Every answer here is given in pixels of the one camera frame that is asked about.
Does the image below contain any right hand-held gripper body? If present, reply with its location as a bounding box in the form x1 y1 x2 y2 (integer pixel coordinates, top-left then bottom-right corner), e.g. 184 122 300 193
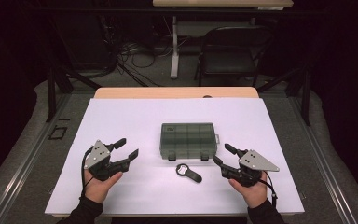
234 149 281 189

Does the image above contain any white table board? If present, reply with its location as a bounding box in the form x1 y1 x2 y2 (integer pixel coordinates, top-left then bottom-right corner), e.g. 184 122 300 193
44 97 306 217

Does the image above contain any bundle of floor cables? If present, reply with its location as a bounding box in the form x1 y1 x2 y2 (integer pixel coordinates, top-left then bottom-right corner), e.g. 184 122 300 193
99 15 187 88

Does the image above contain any hand-held gripper cable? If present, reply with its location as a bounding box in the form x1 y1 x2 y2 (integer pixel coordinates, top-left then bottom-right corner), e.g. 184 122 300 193
79 146 95 200
259 170 279 208

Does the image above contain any left hand-held gripper cable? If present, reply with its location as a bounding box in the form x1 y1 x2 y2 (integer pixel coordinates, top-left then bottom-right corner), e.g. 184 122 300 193
79 146 95 200

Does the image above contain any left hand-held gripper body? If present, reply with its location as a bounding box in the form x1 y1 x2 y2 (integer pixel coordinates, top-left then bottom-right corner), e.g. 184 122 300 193
83 139 121 182

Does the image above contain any aluminium floor rail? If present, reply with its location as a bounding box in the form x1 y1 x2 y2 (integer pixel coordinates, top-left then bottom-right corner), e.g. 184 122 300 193
287 92 358 224
0 92 73 224

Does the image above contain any right hand-held gripper cable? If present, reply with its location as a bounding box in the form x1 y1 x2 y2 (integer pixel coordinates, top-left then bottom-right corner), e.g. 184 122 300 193
259 170 279 208

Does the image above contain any person's right hand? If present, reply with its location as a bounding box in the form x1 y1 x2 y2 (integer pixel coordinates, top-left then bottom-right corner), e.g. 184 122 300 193
227 171 269 209

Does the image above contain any black metal stand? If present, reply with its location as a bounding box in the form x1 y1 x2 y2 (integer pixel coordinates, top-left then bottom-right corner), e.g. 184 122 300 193
255 66 312 127
45 64 102 123

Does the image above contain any light wooden table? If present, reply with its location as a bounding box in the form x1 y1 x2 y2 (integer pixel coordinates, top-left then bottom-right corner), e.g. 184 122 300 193
51 86 295 218

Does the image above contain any white-legged wooden desk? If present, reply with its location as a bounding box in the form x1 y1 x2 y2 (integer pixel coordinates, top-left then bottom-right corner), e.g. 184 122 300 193
152 0 295 80

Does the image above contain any person's left hand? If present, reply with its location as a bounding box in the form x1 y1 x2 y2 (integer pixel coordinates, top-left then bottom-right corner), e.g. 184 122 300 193
83 169 124 204

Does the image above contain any grey plastic organizer box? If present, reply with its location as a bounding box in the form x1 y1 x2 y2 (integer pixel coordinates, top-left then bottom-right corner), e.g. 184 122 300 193
158 122 221 162

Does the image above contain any black folding chair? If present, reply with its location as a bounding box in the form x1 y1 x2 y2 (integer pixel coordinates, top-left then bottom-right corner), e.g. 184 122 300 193
194 25 274 88

